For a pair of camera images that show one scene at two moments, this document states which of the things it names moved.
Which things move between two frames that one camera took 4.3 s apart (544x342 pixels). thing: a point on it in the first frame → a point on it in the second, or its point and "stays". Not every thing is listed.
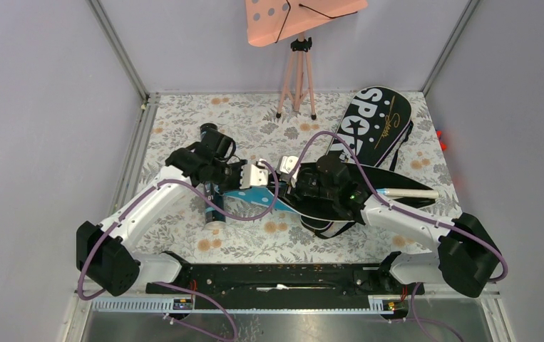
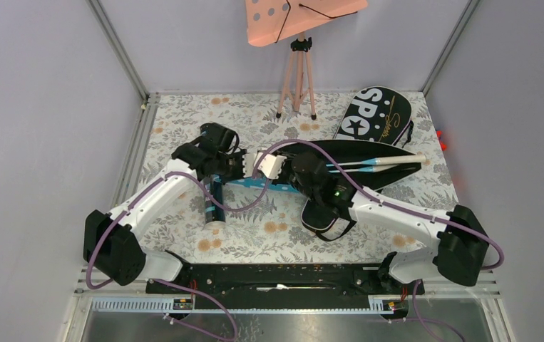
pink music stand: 270,21 stays
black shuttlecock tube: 215,216 stays
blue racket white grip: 409,193 → 388,159
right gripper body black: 309,184 stays
